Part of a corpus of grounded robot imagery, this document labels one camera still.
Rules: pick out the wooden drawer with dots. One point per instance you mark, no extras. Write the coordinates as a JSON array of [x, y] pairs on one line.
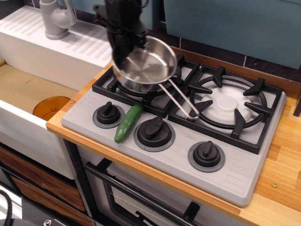
[[49, 202], [40, 175]]

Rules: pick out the grey toy stove top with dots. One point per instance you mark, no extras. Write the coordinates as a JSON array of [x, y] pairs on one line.
[[234, 182]]

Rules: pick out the black right burner grate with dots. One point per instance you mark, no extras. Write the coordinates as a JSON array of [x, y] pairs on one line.
[[232, 109]]

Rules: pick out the stainless steel pan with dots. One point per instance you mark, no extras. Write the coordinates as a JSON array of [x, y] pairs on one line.
[[150, 69]]

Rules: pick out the black burner grate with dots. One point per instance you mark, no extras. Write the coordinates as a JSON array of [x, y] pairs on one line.
[[157, 102], [232, 109]]

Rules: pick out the black oven door handle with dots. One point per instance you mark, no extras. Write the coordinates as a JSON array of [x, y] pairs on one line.
[[100, 171]]

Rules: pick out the teal cabinet right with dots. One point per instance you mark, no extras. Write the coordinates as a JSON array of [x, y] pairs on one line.
[[269, 30]]

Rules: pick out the black left stove knob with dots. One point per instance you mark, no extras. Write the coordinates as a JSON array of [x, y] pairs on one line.
[[108, 116]]

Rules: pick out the white toy sink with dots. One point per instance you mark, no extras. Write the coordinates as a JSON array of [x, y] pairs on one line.
[[34, 68]]

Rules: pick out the grey toy faucet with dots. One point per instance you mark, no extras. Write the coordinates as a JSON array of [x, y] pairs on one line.
[[57, 21]]

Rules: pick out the wooden drawer front upper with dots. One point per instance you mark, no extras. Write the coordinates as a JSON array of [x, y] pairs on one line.
[[40, 175]]

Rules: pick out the black right stove knob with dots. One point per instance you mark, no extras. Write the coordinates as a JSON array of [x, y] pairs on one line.
[[206, 157]]

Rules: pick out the green toy pickle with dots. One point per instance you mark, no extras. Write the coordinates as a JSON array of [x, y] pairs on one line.
[[128, 122]]

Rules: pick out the wooden drawer front lower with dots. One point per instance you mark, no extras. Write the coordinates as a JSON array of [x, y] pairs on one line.
[[49, 202]]

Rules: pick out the black middle stove knob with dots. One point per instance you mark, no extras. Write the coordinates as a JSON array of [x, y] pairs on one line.
[[154, 135]]

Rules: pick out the orange plastic plate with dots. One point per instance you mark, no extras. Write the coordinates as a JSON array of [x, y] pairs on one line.
[[47, 108]]

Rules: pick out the black stove knob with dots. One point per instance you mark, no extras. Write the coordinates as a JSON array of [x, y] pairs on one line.
[[154, 135], [108, 116], [206, 157]]

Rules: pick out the black left burner grate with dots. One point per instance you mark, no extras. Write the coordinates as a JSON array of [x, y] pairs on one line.
[[157, 102]]

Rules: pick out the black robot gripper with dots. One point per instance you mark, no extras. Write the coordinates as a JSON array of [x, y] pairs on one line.
[[121, 18]]

